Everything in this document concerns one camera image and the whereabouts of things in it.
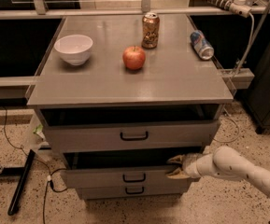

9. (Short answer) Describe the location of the gold soda can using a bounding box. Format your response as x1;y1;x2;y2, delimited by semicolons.
141;12;160;49

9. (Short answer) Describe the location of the grey drawer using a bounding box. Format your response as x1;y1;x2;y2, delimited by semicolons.
64;147;201;189
37;104;221;153
76;185;188;200

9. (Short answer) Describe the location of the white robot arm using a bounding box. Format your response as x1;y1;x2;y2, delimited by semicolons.
167;146;270;199

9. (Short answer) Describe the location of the white ceramic bowl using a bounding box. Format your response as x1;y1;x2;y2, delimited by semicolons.
54;35;93;66

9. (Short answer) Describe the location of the plastic bag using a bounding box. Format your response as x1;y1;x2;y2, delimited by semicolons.
24;114;49;152

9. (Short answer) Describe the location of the black floor cable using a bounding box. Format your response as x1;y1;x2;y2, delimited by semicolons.
2;105;75;224

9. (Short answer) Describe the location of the blue soda can lying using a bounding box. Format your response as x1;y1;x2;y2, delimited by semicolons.
190;30;214;61

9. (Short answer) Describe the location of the grey drawer cabinet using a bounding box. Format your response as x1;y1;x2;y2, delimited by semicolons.
28;14;233;188

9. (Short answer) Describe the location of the grey bottom drawer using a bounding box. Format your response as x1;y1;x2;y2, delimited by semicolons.
76;185;188;200

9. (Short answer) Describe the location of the red apple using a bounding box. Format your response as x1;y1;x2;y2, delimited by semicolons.
122;46;146;70

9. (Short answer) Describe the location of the dark cabinet at right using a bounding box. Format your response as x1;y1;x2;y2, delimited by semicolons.
242;42;270;134

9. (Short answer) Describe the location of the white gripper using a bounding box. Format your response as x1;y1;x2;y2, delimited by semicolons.
166;153;216;179

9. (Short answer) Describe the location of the black floor bar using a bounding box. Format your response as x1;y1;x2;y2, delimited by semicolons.
7;150;35;216

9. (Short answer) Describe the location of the white cable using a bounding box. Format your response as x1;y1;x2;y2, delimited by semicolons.
212;12;256;144

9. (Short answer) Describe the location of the white power strip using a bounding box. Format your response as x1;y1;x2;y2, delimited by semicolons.
203;0;251;18

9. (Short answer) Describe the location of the grey top drawer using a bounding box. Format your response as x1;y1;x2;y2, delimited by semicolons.
37;104;221;153

